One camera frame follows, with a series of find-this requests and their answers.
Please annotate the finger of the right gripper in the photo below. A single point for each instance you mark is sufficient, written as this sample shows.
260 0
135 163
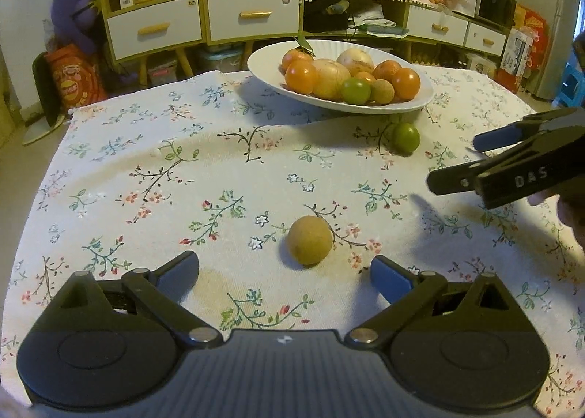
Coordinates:
525 128
461 177

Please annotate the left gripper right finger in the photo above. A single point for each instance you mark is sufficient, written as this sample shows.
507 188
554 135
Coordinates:
409 296

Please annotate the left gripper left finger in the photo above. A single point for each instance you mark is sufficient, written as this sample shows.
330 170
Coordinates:
159 293

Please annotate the green tomato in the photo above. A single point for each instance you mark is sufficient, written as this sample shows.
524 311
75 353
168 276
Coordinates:
356 91
405 138

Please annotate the yellow-green tomato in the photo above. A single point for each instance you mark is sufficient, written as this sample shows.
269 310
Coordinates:
406 83

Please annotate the brown kiwi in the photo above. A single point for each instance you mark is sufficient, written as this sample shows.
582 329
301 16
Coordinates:
309 240
382 92

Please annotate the pale yellow melon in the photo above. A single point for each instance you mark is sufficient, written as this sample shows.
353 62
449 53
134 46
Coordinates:
356 61

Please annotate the large tan pomelo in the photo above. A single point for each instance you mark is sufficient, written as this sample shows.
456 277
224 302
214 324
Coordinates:
330 77

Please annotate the large orange tomato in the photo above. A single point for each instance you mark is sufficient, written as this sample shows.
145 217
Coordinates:
301 77

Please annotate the leafy orange tangerine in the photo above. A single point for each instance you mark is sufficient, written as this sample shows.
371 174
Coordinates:
302 51

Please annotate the hand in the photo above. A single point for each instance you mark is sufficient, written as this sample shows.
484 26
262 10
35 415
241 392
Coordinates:
570 205

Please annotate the blue plastic stool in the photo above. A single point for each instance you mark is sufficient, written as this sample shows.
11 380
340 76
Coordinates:
571 90

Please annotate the black microwave oven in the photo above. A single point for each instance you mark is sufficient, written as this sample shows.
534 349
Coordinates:
496 12

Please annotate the floral tablecloth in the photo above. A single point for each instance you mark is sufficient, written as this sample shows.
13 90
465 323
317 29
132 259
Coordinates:
223 166

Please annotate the long low tv cabinet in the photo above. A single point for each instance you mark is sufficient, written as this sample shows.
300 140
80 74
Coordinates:
414 23

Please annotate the orange printed bag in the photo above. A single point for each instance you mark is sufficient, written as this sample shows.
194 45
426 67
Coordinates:
76 76

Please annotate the purple plush toy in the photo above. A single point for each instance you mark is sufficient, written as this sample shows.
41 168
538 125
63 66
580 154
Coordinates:
72 19

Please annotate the left white drawer cabinet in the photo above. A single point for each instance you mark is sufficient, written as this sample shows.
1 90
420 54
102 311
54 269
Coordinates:
137 29

